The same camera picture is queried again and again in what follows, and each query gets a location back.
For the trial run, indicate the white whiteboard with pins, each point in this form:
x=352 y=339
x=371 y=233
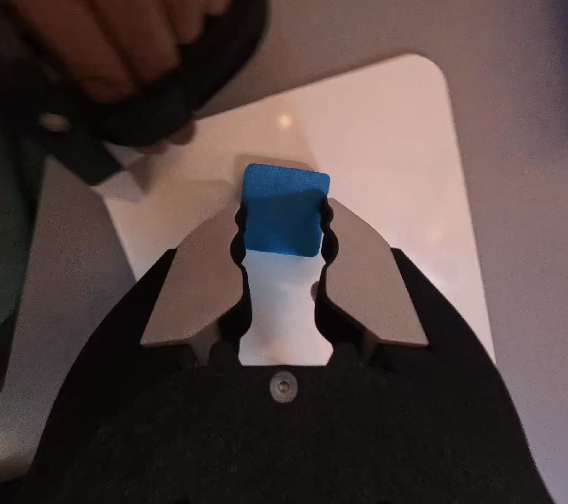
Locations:
x=390 y=135

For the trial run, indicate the blue foam eraser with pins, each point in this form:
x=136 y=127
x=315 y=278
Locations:
x=284 y=211

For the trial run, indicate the person's green sweatshirt torso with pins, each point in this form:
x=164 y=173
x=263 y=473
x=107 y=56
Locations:
x=17 y=246

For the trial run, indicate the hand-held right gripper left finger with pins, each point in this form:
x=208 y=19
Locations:
x=195 y=291

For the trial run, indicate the person's left hand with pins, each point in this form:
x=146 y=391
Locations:
x=111 y=2

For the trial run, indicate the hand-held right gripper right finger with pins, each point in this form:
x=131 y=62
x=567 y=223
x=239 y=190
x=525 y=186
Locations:
x=368 y=291

